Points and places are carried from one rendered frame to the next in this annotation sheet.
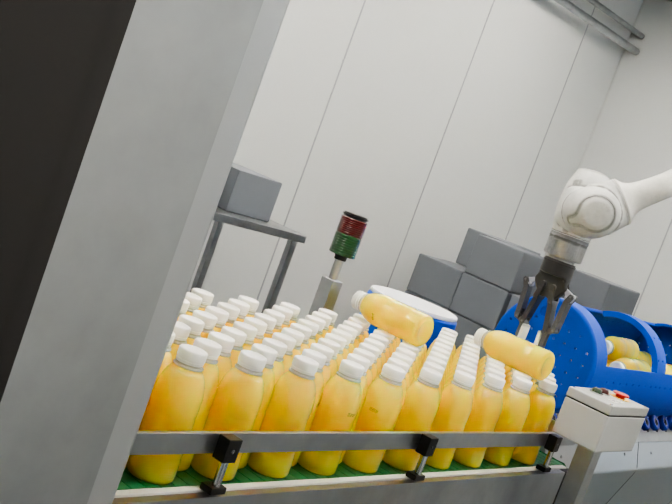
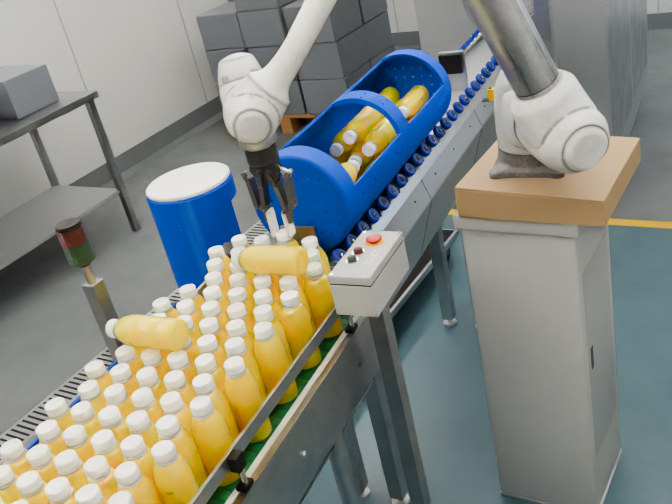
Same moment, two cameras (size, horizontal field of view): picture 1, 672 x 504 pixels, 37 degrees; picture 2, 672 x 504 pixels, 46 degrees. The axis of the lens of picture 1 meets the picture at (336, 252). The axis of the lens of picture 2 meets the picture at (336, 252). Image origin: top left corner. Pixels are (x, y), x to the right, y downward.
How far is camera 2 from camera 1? 0.87 m
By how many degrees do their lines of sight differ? 23
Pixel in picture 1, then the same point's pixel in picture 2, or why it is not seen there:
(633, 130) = not seen: outside the picture
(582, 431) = (359, 306)
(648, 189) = (283, 66)
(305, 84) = not seen: outside the picture
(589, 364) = (340, 198)
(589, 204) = (240, 124)
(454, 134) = not seen: outside the picture
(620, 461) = (415, 210)
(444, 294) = (234, 38)
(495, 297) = (271, 18)
